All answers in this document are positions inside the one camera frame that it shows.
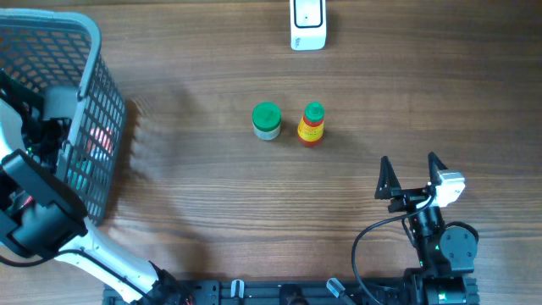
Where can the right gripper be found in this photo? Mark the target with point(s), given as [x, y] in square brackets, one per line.
[406, 198]

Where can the red sauce bottle green cap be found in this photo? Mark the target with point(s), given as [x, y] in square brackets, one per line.
[310, 130]

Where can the clear jar green lid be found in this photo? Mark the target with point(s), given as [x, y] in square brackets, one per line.
[266, 121]

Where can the red white snack packet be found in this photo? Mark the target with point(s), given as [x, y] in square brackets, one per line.
[100, 143]

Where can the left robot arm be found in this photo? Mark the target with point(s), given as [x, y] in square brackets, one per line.
[43, 219]

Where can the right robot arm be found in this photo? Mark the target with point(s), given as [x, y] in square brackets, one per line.
[446, 251]

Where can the white barcode scanner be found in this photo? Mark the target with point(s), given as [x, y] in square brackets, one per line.
[308, 25]

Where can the grey plastic shopping basket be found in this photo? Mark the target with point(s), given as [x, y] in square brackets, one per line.
[58, 55]

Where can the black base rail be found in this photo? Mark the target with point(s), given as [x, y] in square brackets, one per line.
[386, 291]

